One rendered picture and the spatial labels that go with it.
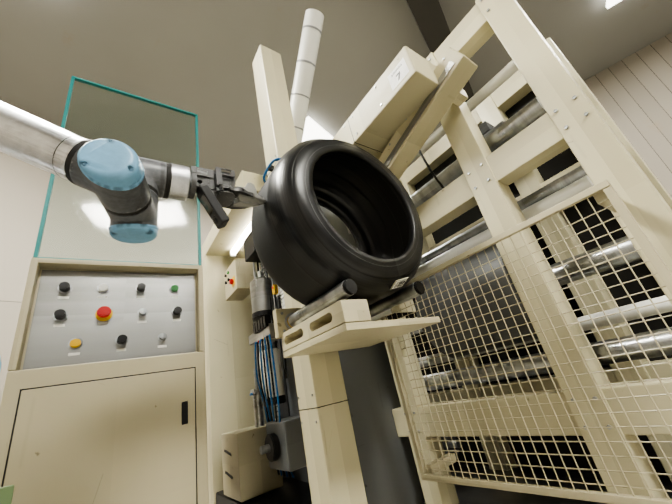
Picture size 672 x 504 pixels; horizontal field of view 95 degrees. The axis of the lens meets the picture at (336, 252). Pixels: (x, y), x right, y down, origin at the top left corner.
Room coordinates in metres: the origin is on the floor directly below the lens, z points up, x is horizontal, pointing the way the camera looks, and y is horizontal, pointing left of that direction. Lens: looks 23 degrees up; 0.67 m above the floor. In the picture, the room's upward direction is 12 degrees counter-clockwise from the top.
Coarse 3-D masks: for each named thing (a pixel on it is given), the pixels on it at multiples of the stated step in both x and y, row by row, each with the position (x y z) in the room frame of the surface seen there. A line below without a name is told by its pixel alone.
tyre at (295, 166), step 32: (288, 160) 0.73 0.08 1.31; (320, 160) 0.95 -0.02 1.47; (352, 160) 0.98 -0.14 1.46; (288, 192) 0.71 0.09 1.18; (320, 192) 1.11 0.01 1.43; (352, 192) 1.14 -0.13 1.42; (384, 192) 1.09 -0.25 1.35; (256, 224) 0.84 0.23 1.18; (288, 224) 0.73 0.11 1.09; (320, 224) 0.74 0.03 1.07; (352, 224) 1.21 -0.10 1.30; (384, 224) 1.18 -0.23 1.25; (416, 224) 1.00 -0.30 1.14; (288, 256) 0.80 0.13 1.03; (320, 256) 0.77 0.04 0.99; (352, 256) 0.79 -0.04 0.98; (384, 256) 1.22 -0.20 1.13; (416, 256) 0.97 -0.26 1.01; (288, 288) 0.91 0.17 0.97; (320, 288) 0.86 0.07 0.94; (384, 288) 0.90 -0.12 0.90
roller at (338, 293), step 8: (344, 280) 0.78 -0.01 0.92; (352, 280) 0.79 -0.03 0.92; (336, 288) 0.80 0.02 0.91; (344, 288) 0.78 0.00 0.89; (352, 288) 0.79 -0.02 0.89; (320, 296) 0.87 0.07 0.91; (328, 296) 0.83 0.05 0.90; (336, 296) 0.81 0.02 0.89; (344, 296) 0.80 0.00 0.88; (312, 304) 0.90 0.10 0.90; (320, 304) 0.87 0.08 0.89; (328, 304) 0.86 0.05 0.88; (296, 312) 0.99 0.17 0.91; (304, 312) 0.94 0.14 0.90; (312, 312) 0.92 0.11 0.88; (288, 320) 1.03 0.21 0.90; (296, 320) 1.00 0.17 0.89; (304, 320) 0.98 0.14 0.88
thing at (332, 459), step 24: (264, 48) 1.12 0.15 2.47; (264, 72) 1.11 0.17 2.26; (264, 96) 1.14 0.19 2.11; (288, 96) 1.19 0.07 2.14; (264, 120) 1.17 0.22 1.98; (288, 120) 1.17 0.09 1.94; (264, 144) 1.19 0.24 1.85; (288, 144) 1.15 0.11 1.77; (312, 360) 1.12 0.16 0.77; (336, 360) 1.18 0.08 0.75; (312, 384) 1.11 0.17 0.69; (336, 384) 1.17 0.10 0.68; (312, 408) 1.13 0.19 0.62; (336, 408) 1.16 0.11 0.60; (312, 432) 1.15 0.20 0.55; (336, 432) 1.15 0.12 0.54; (312, 456) 1.17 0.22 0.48; (336, 456) 1.14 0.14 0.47; (312, 480) 1.18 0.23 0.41; (336, 480) 1.13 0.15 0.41; (360, 480) 1.18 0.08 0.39
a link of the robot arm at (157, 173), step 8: (144, 160) 0.55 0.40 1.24; (152, 160) 0.56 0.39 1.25; (144, 168) 0.55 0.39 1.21; (152, 168) 0.56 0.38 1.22; (160, 168) 0.57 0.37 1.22; (168, 168) 0.58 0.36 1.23; (152, 176) 0.56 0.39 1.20; (160, 176) 0.57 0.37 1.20; (168, 176) 0.58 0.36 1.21; (152, 184) 0.56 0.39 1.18; (160, 184) 0.58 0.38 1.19; (168, 184) 0.59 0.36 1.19; (160, 192) 0.60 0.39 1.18; (168, 192) 0.61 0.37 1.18
